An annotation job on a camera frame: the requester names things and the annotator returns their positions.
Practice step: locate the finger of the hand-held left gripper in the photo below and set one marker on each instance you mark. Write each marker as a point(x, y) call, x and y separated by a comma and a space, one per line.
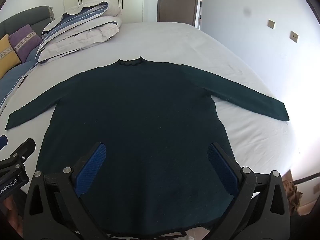
point(25, 148)
point(2, 142)

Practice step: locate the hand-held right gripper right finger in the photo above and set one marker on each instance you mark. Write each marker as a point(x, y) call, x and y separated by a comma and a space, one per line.
point(222, 168)

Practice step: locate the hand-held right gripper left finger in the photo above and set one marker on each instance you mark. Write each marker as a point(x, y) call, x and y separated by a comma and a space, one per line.
point(91, 166)

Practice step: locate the dark green sweater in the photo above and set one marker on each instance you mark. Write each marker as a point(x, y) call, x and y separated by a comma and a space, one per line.
point(150, 117)

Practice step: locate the person's left hand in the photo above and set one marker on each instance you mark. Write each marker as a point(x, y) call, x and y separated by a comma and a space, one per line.
point(11, 205)

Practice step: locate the blue blanket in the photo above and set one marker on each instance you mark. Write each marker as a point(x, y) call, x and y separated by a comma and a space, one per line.
point(12, 80)

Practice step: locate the brown cloth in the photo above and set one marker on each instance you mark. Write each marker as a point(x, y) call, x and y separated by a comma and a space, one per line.
point(292, 195)

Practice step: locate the yellow pillow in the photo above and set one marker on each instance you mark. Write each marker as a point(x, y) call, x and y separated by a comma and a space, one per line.
point(6, 57)

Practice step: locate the purple pillow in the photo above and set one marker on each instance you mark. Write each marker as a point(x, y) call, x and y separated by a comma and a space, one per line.
point(23, 40)

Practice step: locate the grey headboard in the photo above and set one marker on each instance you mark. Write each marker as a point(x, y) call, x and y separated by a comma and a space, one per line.
point(25, 15)

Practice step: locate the folded striped duvet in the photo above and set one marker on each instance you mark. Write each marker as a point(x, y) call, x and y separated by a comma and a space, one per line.
point(82, 30)

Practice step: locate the brown door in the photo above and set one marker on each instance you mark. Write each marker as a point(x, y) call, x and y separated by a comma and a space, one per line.
point(180, 0)

